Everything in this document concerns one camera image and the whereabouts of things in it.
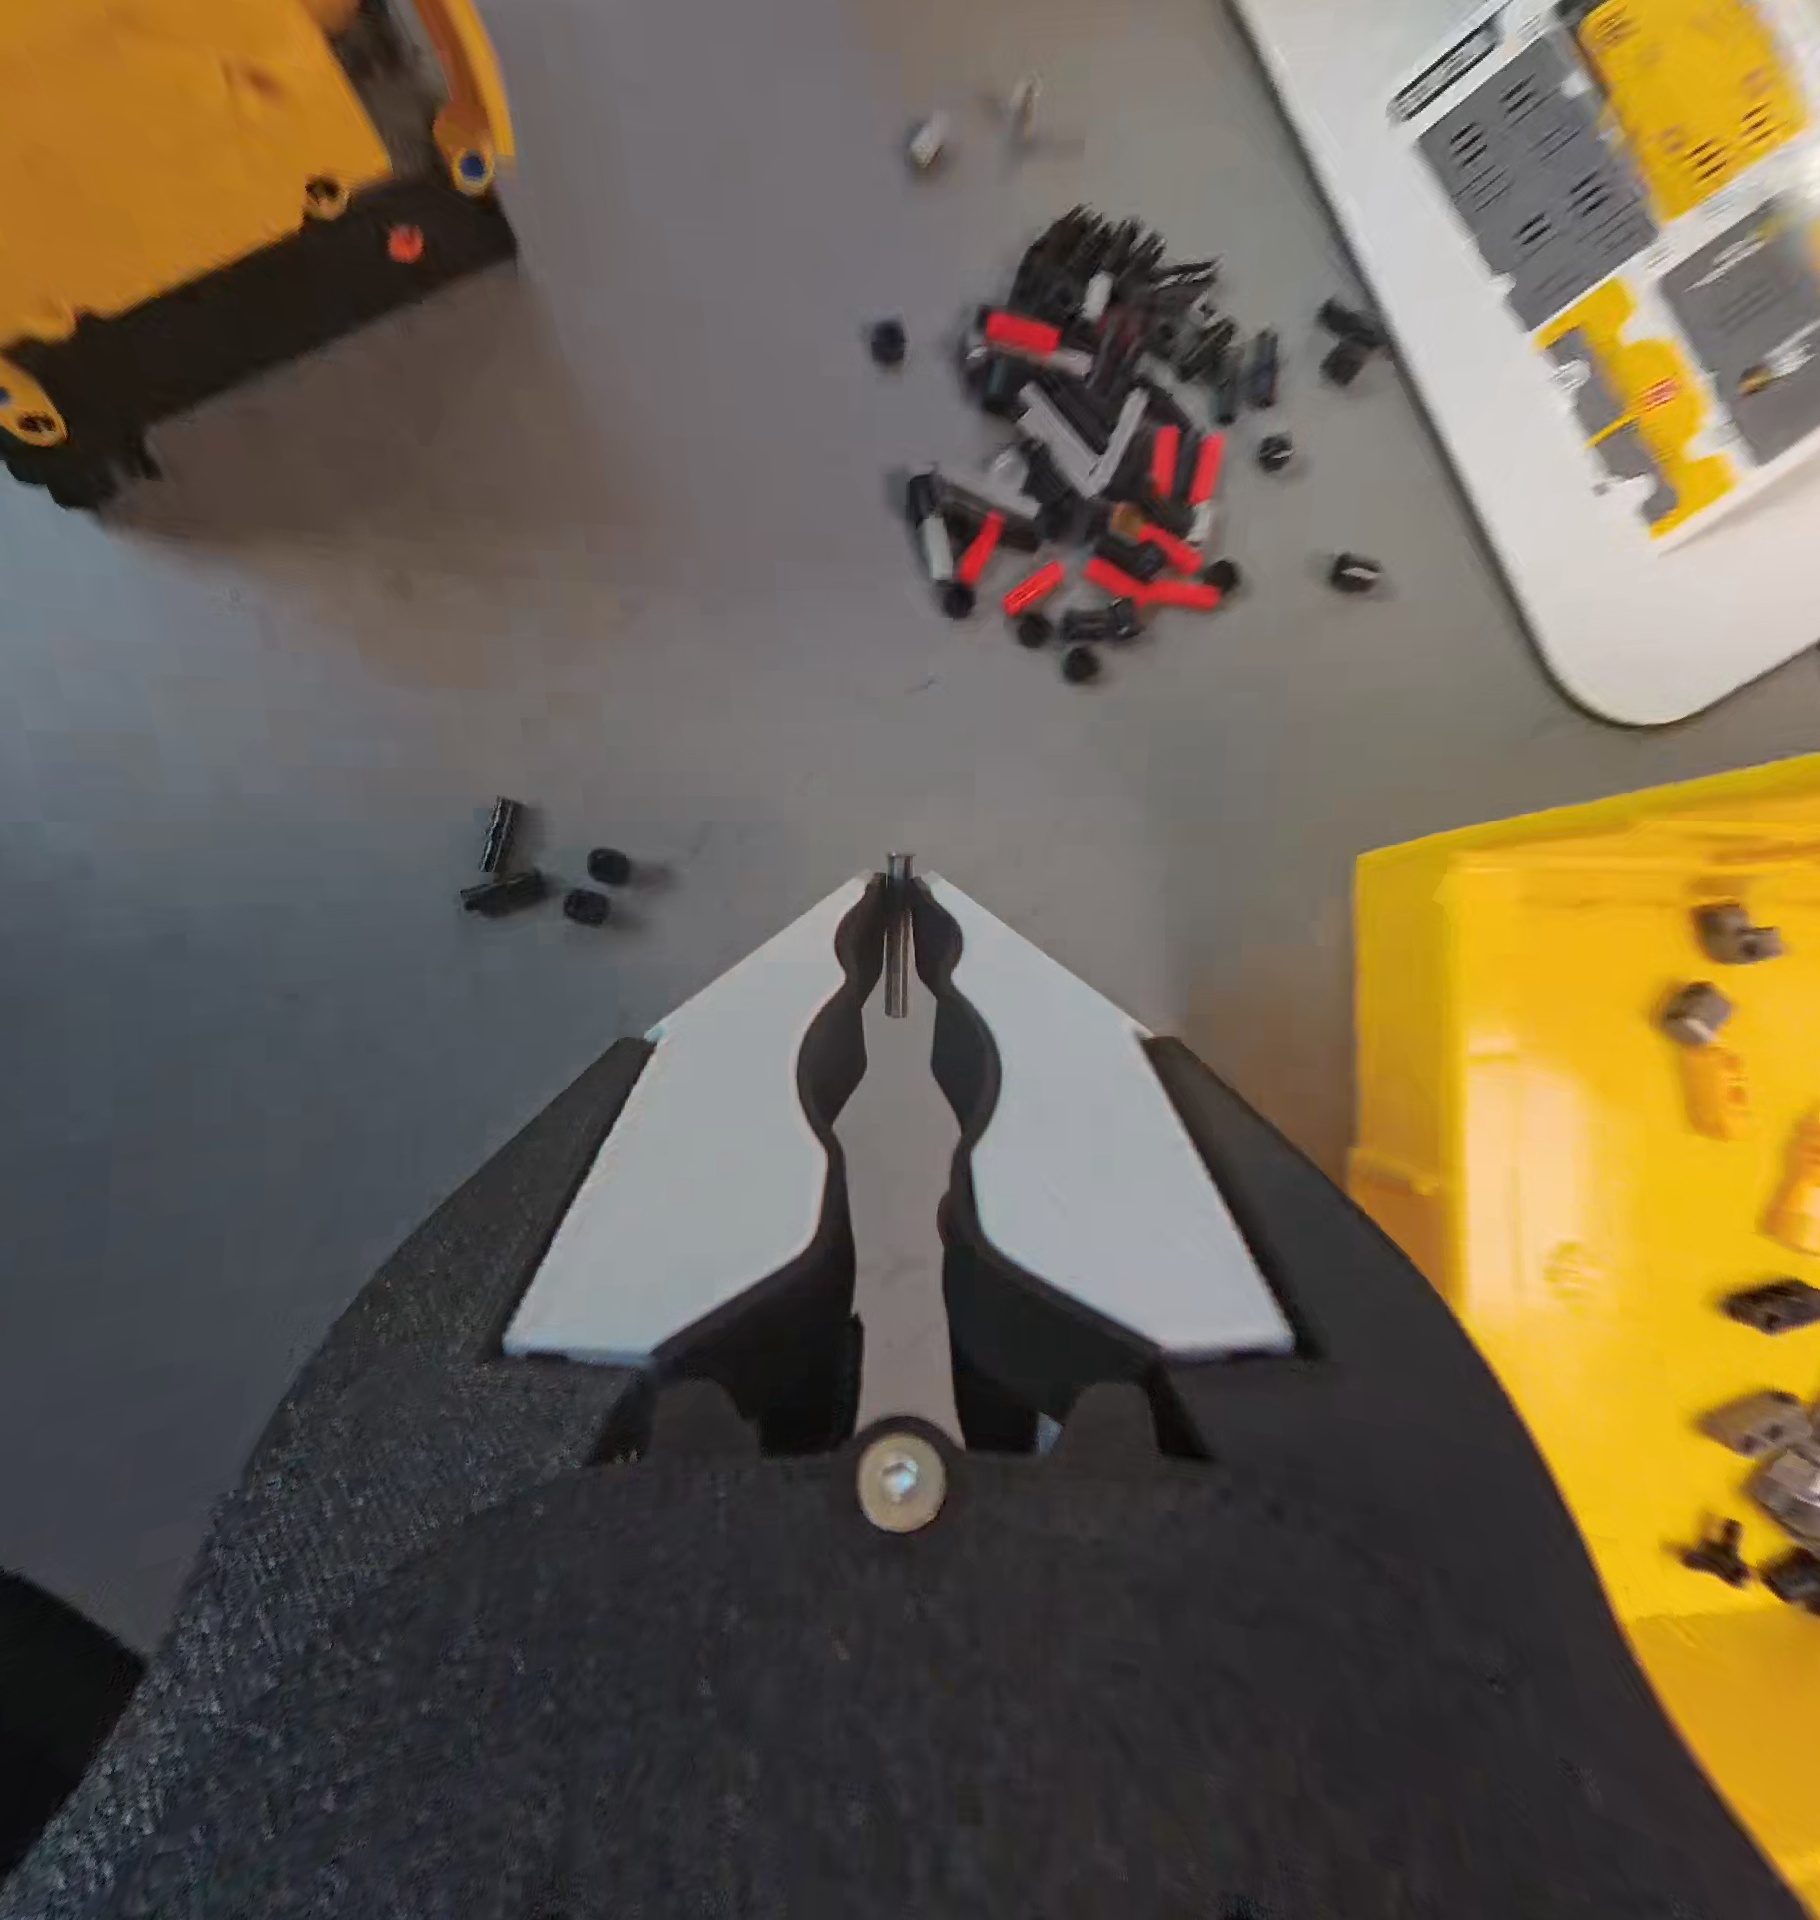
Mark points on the yellow grey sticker sheet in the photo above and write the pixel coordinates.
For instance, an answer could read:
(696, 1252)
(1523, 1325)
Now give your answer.
(1545, 178)

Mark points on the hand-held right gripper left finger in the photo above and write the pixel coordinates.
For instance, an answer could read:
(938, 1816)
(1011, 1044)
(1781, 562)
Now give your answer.
(688, 1177)

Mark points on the single black lego pin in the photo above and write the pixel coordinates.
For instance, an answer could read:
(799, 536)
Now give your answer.
(586, 907)
(1360, 570)
(500, 838)
(605, 865)

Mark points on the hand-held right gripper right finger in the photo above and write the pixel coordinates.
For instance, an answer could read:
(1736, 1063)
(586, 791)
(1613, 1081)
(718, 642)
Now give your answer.
(1122, 1183)

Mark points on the yellow and black lego model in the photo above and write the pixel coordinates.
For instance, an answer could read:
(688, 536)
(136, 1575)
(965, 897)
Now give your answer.
(136, 148)

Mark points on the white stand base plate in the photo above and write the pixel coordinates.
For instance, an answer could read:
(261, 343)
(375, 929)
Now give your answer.
(1598, 634)

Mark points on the yellow bin with many pieces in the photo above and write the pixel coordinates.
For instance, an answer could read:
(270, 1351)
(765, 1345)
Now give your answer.
(1545, 1199)

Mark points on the heap of grey blue pieces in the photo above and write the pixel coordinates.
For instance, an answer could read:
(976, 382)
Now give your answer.
(1736, 929)

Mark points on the short dark grey lego axle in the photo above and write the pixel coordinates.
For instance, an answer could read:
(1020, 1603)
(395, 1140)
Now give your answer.
(899, 939)

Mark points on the pile of black red pins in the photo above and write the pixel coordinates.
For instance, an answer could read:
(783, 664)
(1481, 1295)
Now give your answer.
(1109, 441)

